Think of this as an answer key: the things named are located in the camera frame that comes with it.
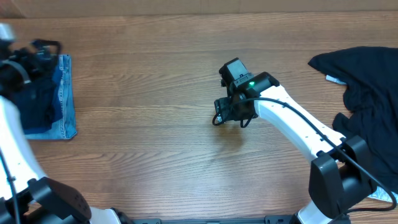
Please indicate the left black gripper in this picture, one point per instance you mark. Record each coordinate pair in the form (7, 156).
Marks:
(43, 50)

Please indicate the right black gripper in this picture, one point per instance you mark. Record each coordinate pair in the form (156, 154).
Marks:
(222, 107)

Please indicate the dark navy t-shirt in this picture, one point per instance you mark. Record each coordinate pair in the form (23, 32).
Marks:
(38, 99)

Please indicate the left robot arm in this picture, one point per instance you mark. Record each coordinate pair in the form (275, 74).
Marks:
(27, 194)

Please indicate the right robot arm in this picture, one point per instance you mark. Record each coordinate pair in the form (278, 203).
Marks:
(339, 165)

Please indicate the folded blue t-shirt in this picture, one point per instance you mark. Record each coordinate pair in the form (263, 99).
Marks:
(39, 103)

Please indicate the folded light blue jeans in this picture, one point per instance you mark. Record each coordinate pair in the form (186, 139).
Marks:
(64, 126)

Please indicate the dark navy garment pile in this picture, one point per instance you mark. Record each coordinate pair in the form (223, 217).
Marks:
(370, 76)

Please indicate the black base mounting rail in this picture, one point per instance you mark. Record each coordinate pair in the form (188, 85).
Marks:
(211, 221)

